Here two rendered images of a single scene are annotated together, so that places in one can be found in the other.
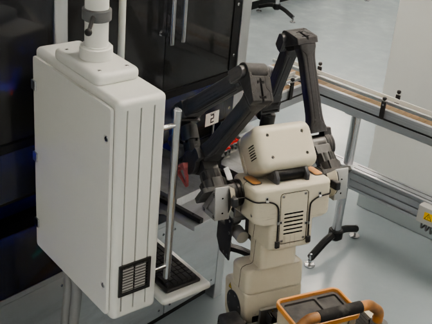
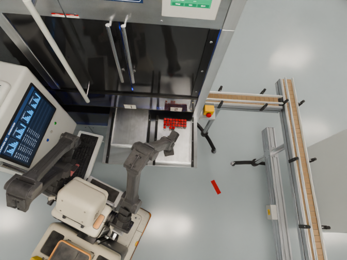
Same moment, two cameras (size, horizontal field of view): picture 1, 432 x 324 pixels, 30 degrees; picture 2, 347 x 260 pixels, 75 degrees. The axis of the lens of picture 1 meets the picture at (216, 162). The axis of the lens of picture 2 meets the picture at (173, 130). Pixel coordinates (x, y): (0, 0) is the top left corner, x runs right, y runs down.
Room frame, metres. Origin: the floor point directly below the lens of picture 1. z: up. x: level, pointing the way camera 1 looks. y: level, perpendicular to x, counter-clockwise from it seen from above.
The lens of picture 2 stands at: (2.58, -0.49, 2.53)
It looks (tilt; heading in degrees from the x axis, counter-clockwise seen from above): 69 degrees down; 43
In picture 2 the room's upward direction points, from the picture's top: 10 degrees clockwise
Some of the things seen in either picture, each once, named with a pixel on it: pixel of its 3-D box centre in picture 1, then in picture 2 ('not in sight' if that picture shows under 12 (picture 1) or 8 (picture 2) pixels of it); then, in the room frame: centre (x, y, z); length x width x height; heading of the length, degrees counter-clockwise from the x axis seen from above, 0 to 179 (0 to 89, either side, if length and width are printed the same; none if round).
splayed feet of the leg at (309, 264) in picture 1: (334, 240); (253, 163); (3.77, -0.69, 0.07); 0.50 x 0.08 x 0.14; 141
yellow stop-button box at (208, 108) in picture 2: not in sight; (208, 109); (3.34, -0.10, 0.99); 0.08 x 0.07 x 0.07; 51
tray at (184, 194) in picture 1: (168, 175); (130, 124); (2.81, 0.18, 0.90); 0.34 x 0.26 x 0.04; 51
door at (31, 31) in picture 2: (119, 31); (83, 61); (2.73, 0.38, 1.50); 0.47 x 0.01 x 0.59; 141
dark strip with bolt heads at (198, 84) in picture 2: (236, 28); (199, 81); (3.22, -0.03, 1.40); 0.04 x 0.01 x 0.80; 141
